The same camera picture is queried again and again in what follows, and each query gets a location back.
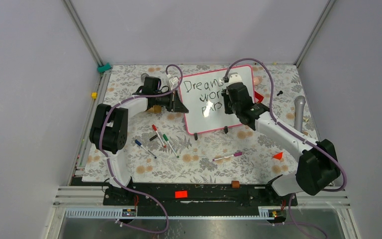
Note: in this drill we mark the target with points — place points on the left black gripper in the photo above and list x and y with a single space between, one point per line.
175 104

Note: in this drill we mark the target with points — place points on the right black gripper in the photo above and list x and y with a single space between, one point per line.
226 97

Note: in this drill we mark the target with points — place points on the pink framed whiteboard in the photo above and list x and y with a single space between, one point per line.
201 95

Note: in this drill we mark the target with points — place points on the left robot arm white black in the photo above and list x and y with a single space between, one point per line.
109 129

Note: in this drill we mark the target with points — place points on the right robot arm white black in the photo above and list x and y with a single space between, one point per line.
316 160

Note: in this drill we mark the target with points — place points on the pink toy microphone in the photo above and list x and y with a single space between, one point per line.
257 80

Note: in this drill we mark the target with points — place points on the red capped marker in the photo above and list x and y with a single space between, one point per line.
158 135

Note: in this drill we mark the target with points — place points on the green capped marker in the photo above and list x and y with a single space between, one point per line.
170 145

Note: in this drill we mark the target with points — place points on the purple glitter microphone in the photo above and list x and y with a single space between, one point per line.
144 76

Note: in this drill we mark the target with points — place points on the floral patterned table mat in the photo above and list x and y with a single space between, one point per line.
195 165

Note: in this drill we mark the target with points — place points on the pink capped marker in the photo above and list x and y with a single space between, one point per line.
228 156

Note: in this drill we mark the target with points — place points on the blue capped marker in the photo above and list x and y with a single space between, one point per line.
144 148

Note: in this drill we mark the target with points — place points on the silver grey microphone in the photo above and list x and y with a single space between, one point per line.
299 104

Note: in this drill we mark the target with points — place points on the small red cone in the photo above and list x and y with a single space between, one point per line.
278 156

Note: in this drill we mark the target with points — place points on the small brown block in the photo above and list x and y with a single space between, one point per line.
235 184

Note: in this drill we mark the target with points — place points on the small yellow cube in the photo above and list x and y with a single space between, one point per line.
94 95

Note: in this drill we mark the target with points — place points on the red tape label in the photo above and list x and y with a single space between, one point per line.
181 194

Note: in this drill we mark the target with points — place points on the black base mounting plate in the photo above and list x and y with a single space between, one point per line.
151 199

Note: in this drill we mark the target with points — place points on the red rectangular frame block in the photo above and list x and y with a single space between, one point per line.
258 97

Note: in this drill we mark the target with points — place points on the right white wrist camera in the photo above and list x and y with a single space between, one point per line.
234 78

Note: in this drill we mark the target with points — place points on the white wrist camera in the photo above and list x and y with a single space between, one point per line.
234 78
173 81

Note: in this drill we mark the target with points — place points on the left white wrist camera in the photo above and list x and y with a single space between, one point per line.
173 81

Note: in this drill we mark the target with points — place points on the teal corner bracket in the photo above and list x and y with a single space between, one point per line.
104 68

